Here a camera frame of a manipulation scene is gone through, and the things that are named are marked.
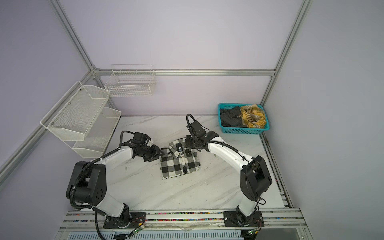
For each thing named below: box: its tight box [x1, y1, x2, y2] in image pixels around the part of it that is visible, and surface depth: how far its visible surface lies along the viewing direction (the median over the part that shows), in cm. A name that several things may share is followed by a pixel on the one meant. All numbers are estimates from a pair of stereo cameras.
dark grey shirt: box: [220, 106, 243, 127], surface depth 110 cm
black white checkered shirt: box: [160, 137, 201, 180], surface depth 88 cm
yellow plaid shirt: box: [238, 104, 267, 129], surface depth 107 cm
